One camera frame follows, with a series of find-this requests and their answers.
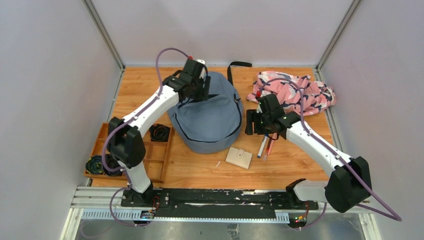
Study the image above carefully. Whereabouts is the blue student backpack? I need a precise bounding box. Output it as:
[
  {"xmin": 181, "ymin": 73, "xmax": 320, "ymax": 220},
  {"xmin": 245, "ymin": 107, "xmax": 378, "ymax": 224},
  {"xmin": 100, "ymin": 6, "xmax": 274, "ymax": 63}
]
[{"xmin": 167, "ymin": 61, "xmax": 252, "ymax": 154}]

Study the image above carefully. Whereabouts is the green patterned rolled sock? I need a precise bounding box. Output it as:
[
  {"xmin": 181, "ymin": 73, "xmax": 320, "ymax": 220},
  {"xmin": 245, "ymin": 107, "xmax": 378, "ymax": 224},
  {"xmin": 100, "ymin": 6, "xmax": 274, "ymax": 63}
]
[{"xmin": 85, "ymin": 155, "xmax": 104, "ymax": 175}]

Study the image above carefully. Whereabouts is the beige snap wallet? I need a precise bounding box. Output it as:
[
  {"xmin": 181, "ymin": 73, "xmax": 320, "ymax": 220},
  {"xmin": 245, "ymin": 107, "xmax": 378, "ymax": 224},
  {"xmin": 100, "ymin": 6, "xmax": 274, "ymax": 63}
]
[{"xmin": 225, "ymin": 147, "xmax": 253, "ymax": 170}]

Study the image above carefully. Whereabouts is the blue cap marker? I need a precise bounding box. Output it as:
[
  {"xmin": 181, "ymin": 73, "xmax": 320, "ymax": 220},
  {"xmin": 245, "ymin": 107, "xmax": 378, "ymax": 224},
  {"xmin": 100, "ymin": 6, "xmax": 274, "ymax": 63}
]
[{"xmin": 256, "ymin": 135, "xmax": 268, "ymax": 159}]

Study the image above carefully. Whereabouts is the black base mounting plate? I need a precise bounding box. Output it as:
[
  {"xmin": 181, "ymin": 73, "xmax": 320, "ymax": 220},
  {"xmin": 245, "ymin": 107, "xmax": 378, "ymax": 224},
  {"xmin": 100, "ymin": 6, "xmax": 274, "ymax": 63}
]
[{"xmin": 120, "ymin": 188, "xmax": 319, "ymax": 220}]

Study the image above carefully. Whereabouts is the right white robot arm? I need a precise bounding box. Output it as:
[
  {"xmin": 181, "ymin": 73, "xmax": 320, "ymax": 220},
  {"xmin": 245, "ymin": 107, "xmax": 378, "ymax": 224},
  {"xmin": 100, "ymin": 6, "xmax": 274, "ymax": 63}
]
[{"xmin": 245, "ymin": 95, "xmax": 372, "ymax": 213}]

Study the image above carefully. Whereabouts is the dark rolled sock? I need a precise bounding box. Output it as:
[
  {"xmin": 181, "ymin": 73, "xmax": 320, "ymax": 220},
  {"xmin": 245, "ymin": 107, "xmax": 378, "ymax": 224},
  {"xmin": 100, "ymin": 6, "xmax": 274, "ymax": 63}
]
[{"xmin": 103, "ymin": 154, "xmax": 123, "ymax": 177}]

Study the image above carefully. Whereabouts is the aluminium frame rail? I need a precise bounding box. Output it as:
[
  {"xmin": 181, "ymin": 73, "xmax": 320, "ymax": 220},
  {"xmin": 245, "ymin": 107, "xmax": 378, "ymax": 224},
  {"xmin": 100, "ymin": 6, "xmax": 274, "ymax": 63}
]
[{"xmin": 60, "ymin": 186, "xmax": 382, "ymax": 240}]

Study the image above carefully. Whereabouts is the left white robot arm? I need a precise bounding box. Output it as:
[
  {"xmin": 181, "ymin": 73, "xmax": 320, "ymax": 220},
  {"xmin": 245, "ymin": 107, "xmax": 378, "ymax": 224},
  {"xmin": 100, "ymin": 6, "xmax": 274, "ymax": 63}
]
[{"xmin": 102, "ymin": 58, "xmax": 210, "ymax": 207}]

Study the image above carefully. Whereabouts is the pink pen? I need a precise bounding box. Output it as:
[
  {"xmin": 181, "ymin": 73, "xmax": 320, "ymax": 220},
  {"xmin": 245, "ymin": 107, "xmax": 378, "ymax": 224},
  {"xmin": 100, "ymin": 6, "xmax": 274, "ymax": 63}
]
[{"xmin": 268, "ymin": 138, "xmax": 275, "ymax": 156}]

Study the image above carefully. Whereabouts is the pink floral cloth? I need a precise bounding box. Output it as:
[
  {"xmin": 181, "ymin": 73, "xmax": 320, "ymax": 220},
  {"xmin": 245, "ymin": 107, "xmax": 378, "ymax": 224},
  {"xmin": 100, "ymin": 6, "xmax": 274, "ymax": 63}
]
[{"xmin": 246, "ymin": 70, "xmax": 336, "ymax": 116}]

